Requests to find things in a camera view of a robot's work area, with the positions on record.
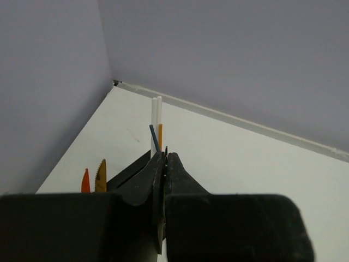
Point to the black utensil container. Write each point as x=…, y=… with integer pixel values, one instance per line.
x=129, y=172

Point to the iridescent blue purple fork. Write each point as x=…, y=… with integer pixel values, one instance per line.
x=166, y=161

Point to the gold knife black handle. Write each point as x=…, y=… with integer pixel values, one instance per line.
x=100, y=182

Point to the orange plastic knife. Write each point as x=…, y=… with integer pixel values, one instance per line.
x=85, y=184

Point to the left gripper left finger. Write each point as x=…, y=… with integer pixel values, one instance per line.
x=125, y=224

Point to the orange chopstick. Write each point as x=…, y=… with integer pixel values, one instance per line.
x=160, y=137

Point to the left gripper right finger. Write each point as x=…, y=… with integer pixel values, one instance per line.
x=201, y=226

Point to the white chopstick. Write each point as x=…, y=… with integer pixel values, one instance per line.
x=153, y=122
x=159, y=112

